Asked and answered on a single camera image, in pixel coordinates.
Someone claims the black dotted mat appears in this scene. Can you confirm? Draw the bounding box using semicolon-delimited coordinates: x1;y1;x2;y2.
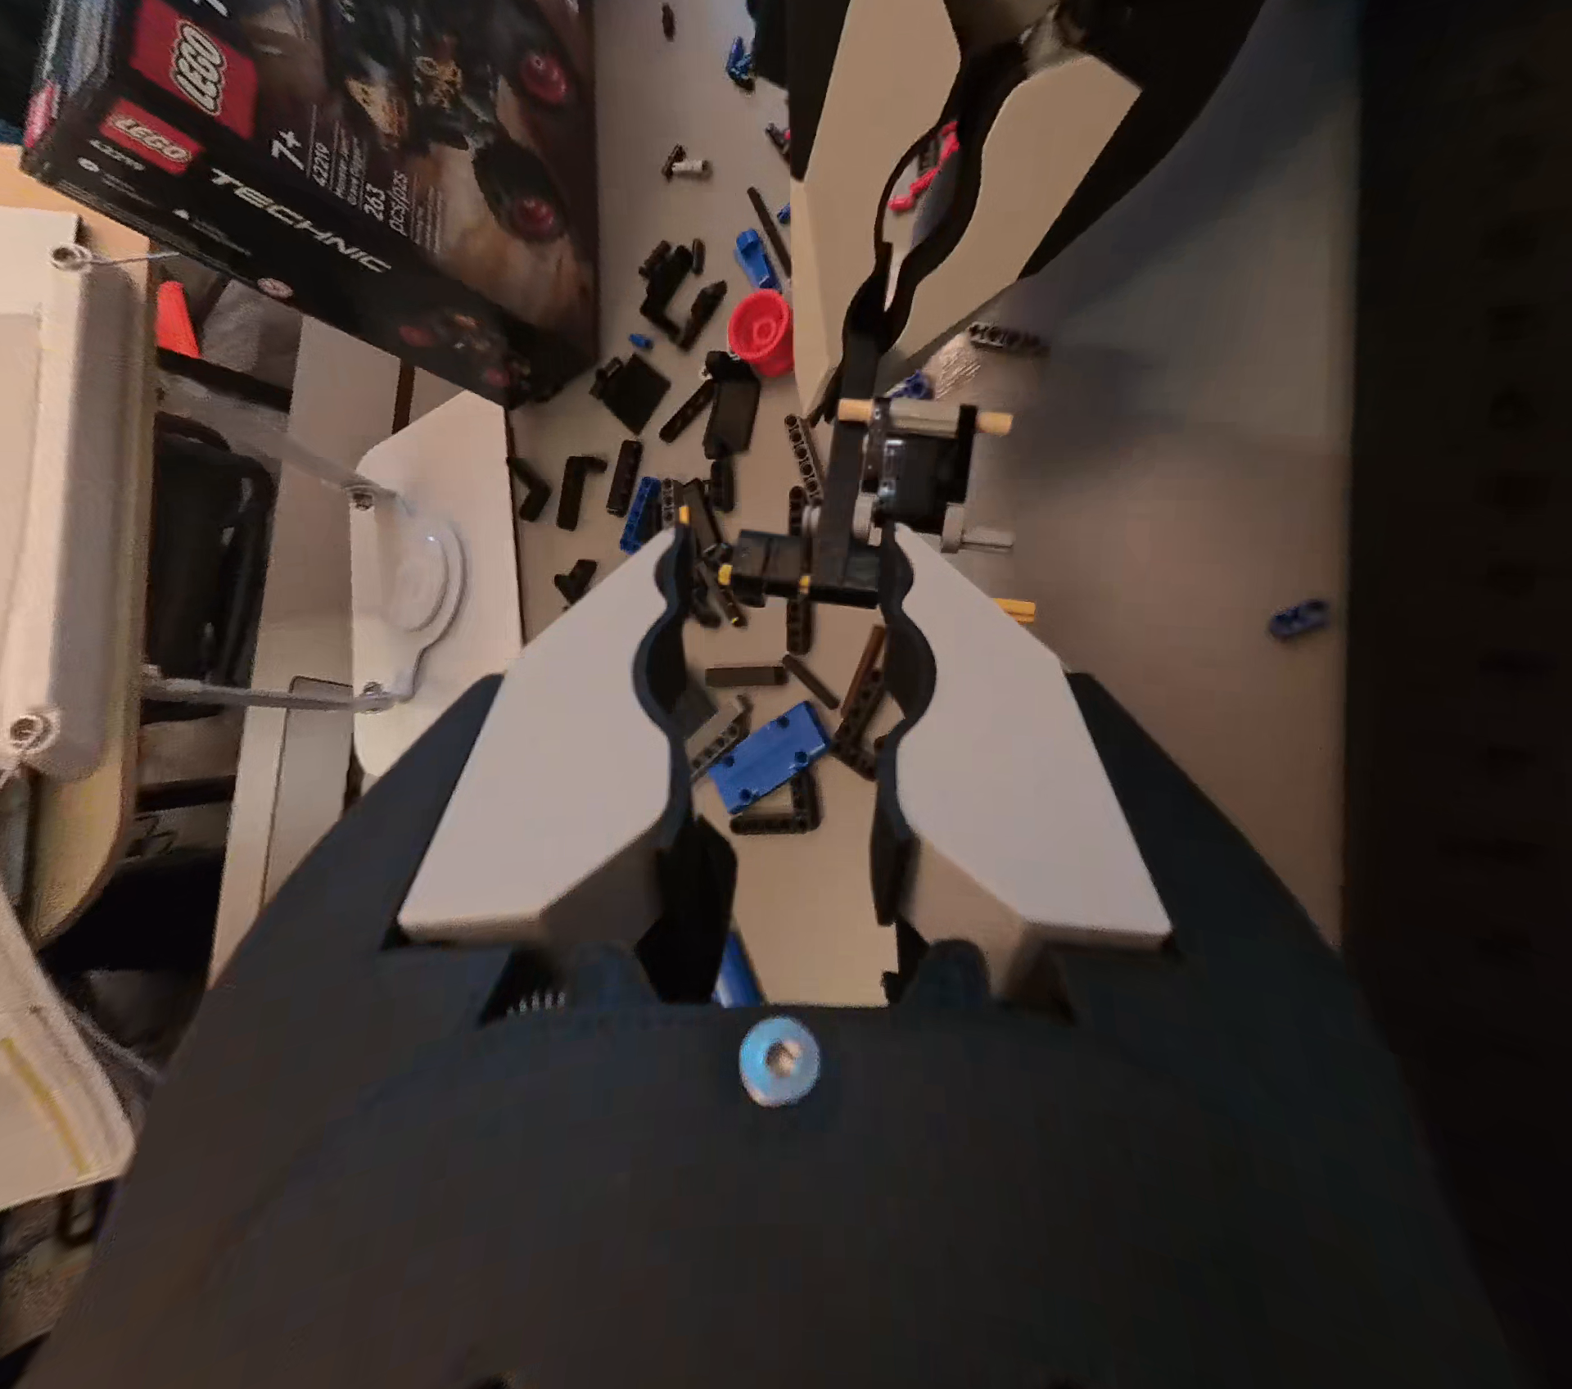
1337;0;1572;1389

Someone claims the pile of black and blue bricks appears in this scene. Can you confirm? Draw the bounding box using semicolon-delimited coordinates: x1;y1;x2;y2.
510;233;898;837

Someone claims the black beam frame assembly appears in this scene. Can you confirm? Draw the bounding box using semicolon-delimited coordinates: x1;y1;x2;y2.
804;269;1023;608

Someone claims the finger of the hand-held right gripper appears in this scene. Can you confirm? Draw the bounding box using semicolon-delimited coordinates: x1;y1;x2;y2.
786;0;964;416
871;49;1144;390

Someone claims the pile of red and blue connectors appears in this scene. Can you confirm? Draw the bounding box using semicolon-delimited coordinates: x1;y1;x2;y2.
885;118;964;215

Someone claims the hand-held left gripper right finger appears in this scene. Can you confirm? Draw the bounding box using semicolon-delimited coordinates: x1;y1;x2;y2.
871;522;1175;1001

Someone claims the yellow axle with black connector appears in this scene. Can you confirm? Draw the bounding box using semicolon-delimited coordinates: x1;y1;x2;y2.
715;525;1041;630

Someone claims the blue rectangular panel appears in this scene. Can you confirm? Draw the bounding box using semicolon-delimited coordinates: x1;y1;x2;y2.
706;698;828;815

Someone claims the grey desk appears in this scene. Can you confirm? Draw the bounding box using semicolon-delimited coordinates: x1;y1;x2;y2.
209;0;1364;998

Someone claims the black toy set box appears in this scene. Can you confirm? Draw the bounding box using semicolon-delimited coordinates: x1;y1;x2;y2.
17;0;603;406

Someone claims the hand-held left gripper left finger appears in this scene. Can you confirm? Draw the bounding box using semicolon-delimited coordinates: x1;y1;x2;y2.
394;525;739;1001

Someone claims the black square panel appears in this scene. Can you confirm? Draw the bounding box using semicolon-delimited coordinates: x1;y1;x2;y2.
586;355;673;435

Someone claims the red wheel hub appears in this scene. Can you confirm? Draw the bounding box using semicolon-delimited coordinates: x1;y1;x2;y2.
726;289;795;379

